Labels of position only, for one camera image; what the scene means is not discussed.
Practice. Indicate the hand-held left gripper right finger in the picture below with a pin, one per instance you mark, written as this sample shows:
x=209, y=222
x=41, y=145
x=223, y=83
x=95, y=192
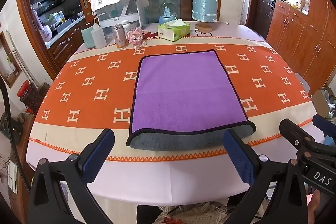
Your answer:
x=239, y=158

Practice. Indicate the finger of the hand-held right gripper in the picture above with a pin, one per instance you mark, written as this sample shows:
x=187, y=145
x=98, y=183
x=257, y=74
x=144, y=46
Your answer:
x=295, y=132
x=324, y=124

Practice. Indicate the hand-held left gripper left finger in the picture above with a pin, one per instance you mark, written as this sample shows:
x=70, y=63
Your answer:
x=98, y=155

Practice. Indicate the purple and grey towel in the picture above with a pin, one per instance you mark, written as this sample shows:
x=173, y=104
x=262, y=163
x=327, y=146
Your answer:
x=183, y=95

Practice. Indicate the cardboard box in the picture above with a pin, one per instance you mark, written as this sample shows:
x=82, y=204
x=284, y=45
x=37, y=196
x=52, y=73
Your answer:
x=321, y=102

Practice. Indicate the fringed rug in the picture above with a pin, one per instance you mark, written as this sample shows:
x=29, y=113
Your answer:
x=207, y=213

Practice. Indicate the orange patterned blanket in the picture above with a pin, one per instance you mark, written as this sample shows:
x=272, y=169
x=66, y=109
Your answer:
x=78, y=87

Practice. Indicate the wooden shelf cabinet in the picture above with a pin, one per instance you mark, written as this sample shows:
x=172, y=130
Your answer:
x=302, y=37

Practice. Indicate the red lidded jar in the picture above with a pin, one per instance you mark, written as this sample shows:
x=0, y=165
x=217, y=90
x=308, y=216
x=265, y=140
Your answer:
x=26, y=94

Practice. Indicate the pale green cup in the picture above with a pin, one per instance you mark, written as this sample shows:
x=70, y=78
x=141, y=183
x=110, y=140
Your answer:
x=86, y=37

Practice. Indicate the white squeeze bottle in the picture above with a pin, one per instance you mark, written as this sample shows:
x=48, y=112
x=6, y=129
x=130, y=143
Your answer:
x=98, y=36

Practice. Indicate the metallic canister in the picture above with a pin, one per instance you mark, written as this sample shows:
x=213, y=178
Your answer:
x=119, y=37

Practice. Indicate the pink block toy figure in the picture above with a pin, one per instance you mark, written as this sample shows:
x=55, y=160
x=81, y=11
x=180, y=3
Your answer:
x=136, y=37

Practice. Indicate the white jar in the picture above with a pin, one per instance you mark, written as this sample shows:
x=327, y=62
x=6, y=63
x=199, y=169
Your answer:
x=126, y=26

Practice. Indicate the green tissue box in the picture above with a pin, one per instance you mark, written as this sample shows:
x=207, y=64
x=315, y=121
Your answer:
x=174, y=31

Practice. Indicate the yellow bottle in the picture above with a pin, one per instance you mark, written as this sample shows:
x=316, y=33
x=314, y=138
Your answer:
x=62, y=17

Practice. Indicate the white countertop appliance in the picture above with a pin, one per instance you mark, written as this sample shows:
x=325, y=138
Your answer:
x=131, y=7

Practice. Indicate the blue table lamp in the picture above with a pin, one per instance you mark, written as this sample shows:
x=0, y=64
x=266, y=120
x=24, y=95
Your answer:
x=205, y=5

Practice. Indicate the blue snow globe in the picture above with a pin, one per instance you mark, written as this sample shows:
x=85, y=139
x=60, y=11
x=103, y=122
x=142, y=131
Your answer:
x=168, y=15

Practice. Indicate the wooden picture frame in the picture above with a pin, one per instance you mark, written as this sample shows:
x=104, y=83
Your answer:
x=9, y=61

